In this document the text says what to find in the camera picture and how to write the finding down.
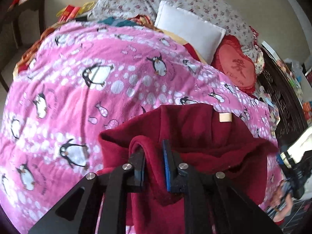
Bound dark red fleece garment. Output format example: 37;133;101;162
98;104;278;233

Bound person right hand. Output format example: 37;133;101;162
269;181;293;223

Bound dark wooden headboard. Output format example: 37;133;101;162
258;48;308;145

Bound red heart cushion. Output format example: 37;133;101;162
211;35;256;95

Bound pink penguin blanket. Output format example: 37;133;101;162
1;22;277;233

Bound white pillow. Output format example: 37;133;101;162
154;1;226;63

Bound floral quilt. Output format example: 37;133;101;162
88;0;264;74

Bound red packages on table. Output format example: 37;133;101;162
56;2;95;22

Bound dark wooden side table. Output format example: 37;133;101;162
0;0;47;92

